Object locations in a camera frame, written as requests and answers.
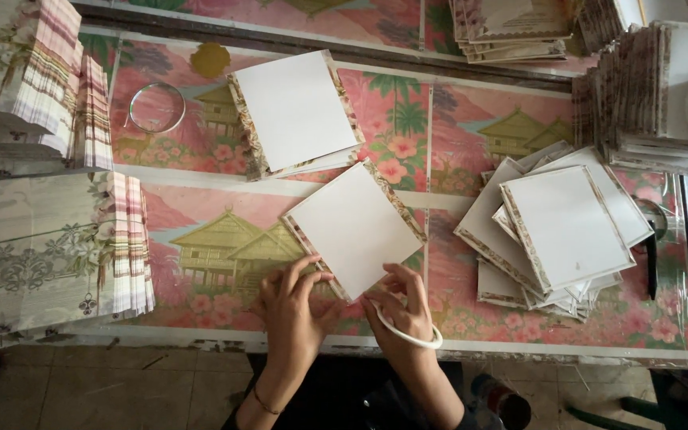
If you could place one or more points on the person's right hand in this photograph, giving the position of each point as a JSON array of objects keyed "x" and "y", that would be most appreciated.
[{"x": 407, "y": 316}]

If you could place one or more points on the person's left hand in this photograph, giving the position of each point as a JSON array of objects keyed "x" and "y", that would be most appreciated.
[{"x": 290, "y": 316}]

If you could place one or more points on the white card with floral border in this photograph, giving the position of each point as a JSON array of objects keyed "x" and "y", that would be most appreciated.
[{"x": 356, "y": 230}]

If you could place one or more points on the person's black clothing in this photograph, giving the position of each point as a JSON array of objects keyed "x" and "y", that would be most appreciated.
[{"x": 350, "y": 394}]

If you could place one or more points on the dark bottle with red label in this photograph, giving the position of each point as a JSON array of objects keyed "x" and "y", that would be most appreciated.
[{"x": 502, "y": 400}]

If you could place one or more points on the loose pile of white cards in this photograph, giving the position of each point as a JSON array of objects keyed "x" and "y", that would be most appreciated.
[{"x": 559, "y": 233}]

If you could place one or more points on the pink scenic table cover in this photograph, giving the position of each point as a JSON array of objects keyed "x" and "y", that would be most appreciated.
[{"x": 439, "y": 137}]

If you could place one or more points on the small stack of white cards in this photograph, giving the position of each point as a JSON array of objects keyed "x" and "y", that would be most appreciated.
[{"x": 296, "y": 110}]

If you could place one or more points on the fanned stack of floral envelopes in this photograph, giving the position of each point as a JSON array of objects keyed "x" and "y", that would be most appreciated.
[{"x": 39, "y": 251}]

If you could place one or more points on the gold round sticker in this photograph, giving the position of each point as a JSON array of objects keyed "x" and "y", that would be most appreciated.
[{"x": 210, "y": 60}]

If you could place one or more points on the dark wooden bar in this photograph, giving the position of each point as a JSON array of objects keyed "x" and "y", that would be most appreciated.
[{"x": 320, "y": 43}]

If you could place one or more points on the stack of beige printed cards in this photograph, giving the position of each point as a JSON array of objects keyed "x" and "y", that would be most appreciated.
[{"x": 514, "y": 27}]

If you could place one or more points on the large stack of bordered cards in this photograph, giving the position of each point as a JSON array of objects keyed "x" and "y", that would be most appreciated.
[{"x": 642, "y": 95}]

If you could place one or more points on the narrow stack of floral cards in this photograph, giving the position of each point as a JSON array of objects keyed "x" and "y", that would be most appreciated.
[{"x": 610, "y": 21}]

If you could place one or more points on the tall stack of floral envelopes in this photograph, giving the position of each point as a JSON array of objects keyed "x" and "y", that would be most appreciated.
[{"x": 27, "y": 71}]

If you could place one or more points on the green metal frame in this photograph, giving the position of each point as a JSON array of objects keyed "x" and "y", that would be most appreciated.
[{"x": 619, "y": 415}]

